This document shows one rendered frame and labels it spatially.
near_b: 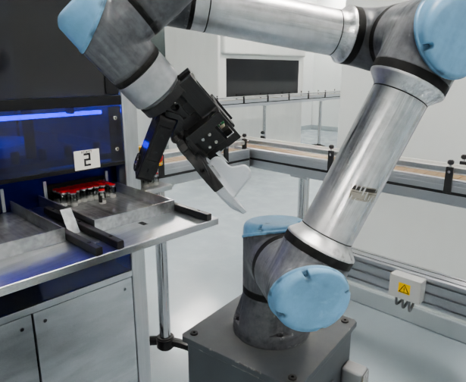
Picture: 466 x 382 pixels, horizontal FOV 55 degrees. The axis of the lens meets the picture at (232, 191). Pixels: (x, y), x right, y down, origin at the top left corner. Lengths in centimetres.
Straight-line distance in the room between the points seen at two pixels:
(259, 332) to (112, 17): 58
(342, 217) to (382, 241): 186
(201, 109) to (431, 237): 191
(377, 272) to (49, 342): 123
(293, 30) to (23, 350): 121
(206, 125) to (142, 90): 10
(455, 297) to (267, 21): 132
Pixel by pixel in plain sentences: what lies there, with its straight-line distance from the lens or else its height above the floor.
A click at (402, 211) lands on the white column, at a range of 244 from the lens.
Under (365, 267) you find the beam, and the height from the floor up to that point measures 51.
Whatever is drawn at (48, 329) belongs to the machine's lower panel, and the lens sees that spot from 156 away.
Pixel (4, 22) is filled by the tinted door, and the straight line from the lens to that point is 136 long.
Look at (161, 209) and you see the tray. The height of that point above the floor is 90.
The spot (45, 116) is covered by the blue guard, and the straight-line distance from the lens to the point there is 138.
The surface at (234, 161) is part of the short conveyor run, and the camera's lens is 203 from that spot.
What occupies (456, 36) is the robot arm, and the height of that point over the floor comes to 133.
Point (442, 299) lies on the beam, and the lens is 183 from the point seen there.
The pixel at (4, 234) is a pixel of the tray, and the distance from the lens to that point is 128.
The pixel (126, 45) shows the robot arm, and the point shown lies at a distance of 58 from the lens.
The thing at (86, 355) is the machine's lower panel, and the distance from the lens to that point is 168.
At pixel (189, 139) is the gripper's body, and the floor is 119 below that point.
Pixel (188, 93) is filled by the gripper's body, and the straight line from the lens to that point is 62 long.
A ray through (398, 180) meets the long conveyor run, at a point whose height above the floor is 90.
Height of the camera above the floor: 128
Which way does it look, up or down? 15 degrees down
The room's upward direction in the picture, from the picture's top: straight up
